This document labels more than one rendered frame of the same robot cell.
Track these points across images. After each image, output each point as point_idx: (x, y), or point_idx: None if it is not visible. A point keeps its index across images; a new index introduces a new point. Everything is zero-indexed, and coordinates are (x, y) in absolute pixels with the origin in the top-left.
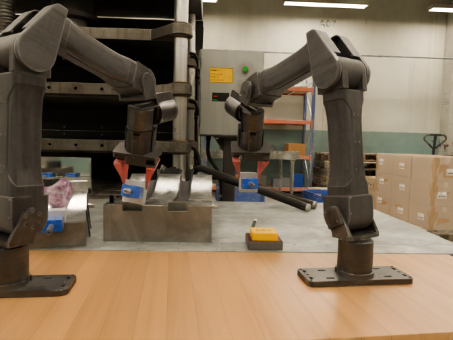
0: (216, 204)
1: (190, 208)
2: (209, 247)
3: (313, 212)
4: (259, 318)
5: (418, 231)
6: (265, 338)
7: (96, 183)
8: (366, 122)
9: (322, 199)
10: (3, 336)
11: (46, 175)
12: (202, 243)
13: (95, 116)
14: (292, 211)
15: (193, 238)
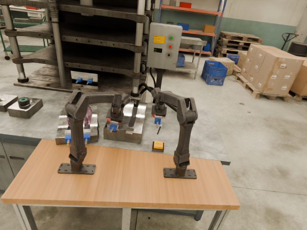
0: (149, 107)
1: (133, 133)
2: (139, 147)
3: None
4: (145, 192)
5: (219, 141)
6: (144, 201)
7: (99, 83)
8: (255, 14)
9: (213, 69)
10: (80, 192)
11: (78, 80)
12: (137, 143)
13: None
14: None
15: (134, 142)
